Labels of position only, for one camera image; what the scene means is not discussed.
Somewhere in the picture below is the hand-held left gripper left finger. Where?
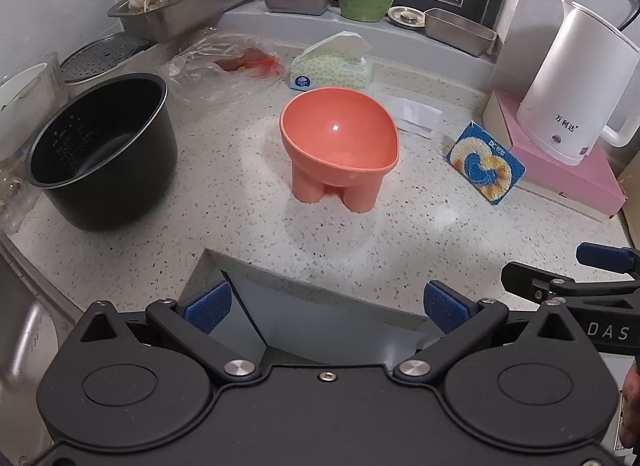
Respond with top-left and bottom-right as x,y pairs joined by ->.
75,280 -> 263,383

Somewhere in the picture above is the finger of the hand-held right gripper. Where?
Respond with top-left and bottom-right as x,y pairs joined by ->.
576,242 -> 640,277
501,261 -> 640,304

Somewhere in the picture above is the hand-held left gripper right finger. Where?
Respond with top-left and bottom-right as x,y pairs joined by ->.
394,280 -> 585,384

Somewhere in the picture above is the blue orange dish cloth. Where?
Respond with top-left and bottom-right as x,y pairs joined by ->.
446,122 -> 527,205

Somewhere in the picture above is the orange footed bowl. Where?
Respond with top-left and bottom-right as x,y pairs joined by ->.
279,87 -> 401,214

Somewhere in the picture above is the patterned tissue pack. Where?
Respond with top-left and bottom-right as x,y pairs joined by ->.
289,30 -> 373,96

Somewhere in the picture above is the person's right hand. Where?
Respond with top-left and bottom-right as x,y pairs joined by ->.
619,358 -> 640,449

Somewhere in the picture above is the pink box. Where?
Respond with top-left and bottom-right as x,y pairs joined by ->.
482,90 -> 627,219

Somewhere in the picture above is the white electric kettle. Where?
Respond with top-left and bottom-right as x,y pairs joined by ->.
516,0 -> 640,167

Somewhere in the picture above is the stainless steel sink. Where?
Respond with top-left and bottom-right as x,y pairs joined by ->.
0,241 -> 81,466

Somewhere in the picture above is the black cooker inner pot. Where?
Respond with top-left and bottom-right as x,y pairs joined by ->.
25,72 -> 180,233

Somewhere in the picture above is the white paper slip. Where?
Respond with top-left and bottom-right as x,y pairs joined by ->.
372,92 -> 443,139

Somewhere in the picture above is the crumpled clear plastic wrap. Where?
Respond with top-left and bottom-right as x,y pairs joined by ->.
0,158 -> 43,237

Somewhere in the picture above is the clear plastic bag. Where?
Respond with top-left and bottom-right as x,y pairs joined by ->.
159,28 -> 283,106

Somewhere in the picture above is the long steel tray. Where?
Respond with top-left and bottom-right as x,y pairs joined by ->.
422,8 -> 498,57

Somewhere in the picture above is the round steel steamer rack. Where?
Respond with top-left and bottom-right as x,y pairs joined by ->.
60,33 -> 153,85

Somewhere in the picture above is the translucent plastic container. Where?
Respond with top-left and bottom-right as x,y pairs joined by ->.
0,63 -> 68,161

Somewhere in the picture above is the round steel lid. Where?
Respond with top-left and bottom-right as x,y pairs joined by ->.
387,6 -> 427,28

